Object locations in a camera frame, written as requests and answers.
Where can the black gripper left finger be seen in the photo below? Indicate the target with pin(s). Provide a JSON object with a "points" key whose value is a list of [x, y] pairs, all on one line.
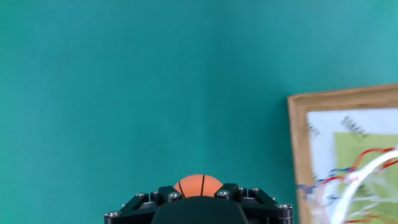
{"points": [[140, 202]]}

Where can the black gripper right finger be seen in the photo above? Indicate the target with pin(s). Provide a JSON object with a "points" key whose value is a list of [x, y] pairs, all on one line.
{"points": [[264, 205]]}

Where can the wooden picture frame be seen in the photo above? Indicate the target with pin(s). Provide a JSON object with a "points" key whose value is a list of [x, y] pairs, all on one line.
{"points": [[298, 140]]}

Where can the green table mat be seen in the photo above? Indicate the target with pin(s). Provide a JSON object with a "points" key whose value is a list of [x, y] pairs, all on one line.
{"points": [[124, 93]]}

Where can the white mini hoop with backboard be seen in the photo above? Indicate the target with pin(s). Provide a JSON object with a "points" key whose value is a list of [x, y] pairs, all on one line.
{"points": [[354, 183]]}

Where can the orange mini basketball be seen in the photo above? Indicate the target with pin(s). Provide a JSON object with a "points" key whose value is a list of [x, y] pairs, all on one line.
{"points": [[192, 186]]}

